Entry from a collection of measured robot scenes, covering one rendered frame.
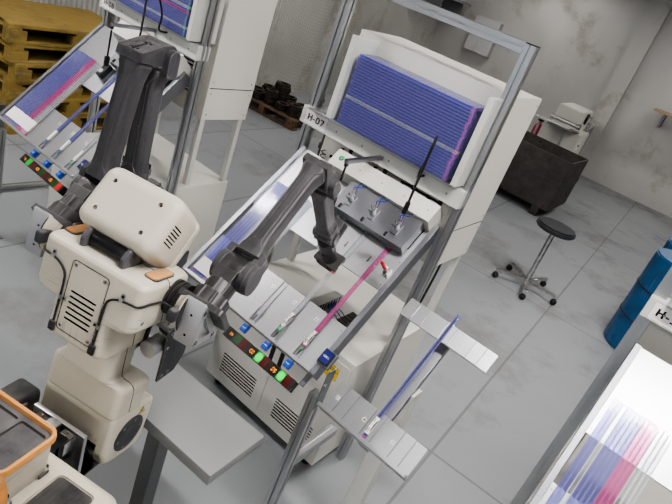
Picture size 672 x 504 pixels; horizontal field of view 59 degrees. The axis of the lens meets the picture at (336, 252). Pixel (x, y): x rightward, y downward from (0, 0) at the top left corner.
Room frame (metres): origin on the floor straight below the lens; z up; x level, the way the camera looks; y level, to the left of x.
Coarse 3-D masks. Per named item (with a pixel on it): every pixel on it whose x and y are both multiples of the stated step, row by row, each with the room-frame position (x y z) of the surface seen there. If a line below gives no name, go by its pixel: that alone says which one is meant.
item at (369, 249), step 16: (288, 176) 2.29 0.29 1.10; (304, 224) 2.10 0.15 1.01; (352, 224) 2.09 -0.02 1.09; (352, 240) 2.04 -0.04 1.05; (368, 240) 2.04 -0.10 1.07; (416, 240) 2.03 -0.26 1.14; (352, 256) 1.98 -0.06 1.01; (368, 256) 1.98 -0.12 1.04; (384, 256) 1.98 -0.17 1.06; (400, 256) 1.98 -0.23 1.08; (352, 272) 1.94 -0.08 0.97
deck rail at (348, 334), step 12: (432, 228) 2.06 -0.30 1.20; (432, 240) 2.06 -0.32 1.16; (420, 252) 2.00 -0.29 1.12; (408, 264) 1.95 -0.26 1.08; (396, 276) 1.90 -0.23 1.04; (384, 288) 1.87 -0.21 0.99; (372, 300) 1.83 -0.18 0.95; (384, 300) 1.89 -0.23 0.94; (360, 312) 1.79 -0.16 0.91; (372, 312) 1.84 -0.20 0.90; (360, 324) 1.79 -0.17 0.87; (348, 336) 1.74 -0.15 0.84; (336, 348) 1.69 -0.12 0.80; (312, 372) 1.62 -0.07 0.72
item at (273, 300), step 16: (272, 272) 1.94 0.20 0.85; (256, 288) 1.89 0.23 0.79; (272, 288) 1.88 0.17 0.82; (288, 288) 1.88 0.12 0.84; (240, 304) 1.84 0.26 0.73; (256, 304) 1.83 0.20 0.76; (272, 304) 1.83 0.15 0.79; (288, 304) 1.83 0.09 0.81; (256, 320) 1.78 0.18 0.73; (272, 320) 1.78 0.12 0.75; (304, 320) 1.78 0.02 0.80; (320, 320) 1.78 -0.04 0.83; (336, 320) 1.78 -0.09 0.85; (272, 336) 1.74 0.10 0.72; (288, 336) 1.74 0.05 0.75; (304, 336) 1.74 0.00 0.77; (320, 336) 1.73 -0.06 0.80; (336, 336) 1.73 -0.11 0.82; (304, 352) 1.69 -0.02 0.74; (320, 352) 1.69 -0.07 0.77
